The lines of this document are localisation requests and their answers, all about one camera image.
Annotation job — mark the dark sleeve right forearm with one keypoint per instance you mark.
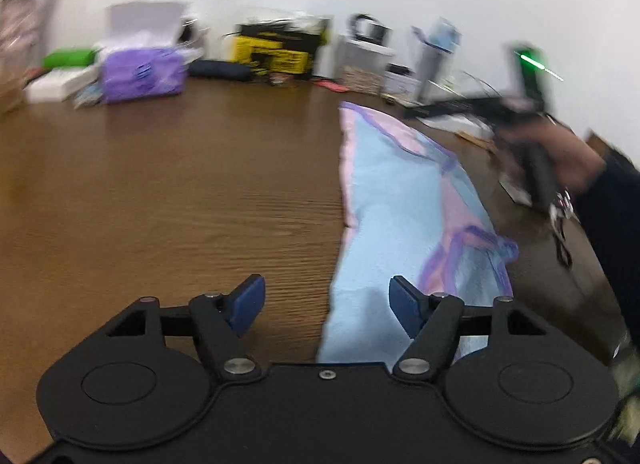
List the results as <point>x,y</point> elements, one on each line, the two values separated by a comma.
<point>609,213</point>

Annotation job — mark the pink vase with flowers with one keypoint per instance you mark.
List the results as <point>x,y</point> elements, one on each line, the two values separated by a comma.
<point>20,22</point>

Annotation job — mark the purple tissue pack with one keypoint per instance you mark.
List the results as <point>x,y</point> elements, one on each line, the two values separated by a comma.
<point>142,73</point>

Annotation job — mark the white flat box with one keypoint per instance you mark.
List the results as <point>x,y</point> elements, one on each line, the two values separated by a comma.
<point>59,84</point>

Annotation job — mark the white patterned storage box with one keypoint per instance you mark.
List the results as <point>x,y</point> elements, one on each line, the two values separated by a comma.
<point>360,65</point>

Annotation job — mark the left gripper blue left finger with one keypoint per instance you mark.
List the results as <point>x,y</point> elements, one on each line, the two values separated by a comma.
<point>239,309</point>

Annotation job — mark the green box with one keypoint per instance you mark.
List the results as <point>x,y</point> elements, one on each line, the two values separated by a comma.
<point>69,58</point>

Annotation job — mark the white organizer tray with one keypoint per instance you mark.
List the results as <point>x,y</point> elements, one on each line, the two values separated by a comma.
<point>461,114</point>

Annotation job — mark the dark blue pouch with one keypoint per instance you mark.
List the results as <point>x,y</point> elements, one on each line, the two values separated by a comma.
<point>218,69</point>

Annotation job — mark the person's right hand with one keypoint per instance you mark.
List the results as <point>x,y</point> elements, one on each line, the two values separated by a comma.
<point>576,164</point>

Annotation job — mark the yellow and black box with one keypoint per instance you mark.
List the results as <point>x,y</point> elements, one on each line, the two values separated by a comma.
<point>288,46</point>

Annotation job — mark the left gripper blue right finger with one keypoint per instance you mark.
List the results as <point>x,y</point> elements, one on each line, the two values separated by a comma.
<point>416,311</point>

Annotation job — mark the pink and blue garment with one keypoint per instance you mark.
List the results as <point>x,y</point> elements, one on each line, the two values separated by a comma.
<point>411,210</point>

